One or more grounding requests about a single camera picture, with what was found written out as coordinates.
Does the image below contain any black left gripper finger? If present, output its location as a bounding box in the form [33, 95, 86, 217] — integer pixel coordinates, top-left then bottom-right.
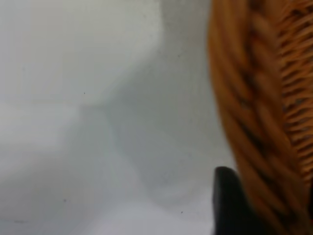
[211, 166, 272, 235]

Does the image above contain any orange woven wicker basket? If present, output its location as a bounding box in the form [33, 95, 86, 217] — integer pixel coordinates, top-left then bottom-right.
[207, 0, 313, 235]

